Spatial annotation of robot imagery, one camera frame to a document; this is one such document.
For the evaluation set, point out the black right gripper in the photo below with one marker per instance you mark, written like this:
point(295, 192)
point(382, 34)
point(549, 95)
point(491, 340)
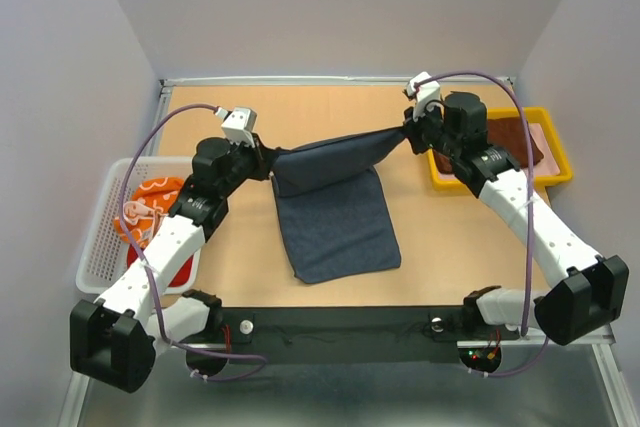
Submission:
point(413, 127)

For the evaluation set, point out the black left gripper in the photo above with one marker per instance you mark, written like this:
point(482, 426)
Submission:
point(261, 156)

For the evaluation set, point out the brown towel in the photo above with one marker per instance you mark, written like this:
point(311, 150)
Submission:
point(506, 132)

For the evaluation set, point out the dark blue-grey towel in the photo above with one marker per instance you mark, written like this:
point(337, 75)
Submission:
point(332, 213)

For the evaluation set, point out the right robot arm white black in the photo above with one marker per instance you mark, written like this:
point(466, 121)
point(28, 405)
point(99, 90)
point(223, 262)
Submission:
point(586, 289)

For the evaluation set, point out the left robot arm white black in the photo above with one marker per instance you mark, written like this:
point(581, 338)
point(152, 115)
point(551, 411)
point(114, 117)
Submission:
point(117, 338)

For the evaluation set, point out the orange white patterned towel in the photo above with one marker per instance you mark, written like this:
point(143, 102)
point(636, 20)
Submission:
point(145, 210)

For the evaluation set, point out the yellow plastic tray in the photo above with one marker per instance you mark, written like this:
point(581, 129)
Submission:
point(533, 115)

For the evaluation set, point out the pink folded towel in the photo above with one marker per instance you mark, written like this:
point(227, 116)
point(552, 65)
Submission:
point(548, 171)

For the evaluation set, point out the red patterned towel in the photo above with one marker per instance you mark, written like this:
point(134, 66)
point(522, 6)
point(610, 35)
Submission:
point(183, 279)

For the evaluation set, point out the white plastic basket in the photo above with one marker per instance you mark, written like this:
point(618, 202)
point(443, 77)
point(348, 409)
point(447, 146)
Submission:
point(104, 256)

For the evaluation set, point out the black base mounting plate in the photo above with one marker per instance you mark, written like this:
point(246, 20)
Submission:
point(343, 335)

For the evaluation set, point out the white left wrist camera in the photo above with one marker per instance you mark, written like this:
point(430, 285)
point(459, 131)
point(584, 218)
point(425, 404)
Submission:
point(237, 124)

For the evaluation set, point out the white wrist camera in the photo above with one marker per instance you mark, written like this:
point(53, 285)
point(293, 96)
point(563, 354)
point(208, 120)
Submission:
point(237, 124)
point(423, 92)

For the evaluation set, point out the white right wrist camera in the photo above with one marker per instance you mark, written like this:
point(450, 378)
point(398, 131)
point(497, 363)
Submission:
point(423, 92)

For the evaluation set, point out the aluminium left side rail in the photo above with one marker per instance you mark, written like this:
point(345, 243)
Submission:
point(161, 111)

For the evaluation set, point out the aluminium rail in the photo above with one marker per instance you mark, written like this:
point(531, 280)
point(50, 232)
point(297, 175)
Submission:
point(326, 80)
point(161, 111)

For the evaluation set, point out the aluminium back rail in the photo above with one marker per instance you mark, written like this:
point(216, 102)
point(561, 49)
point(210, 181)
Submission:
point(326, 80)

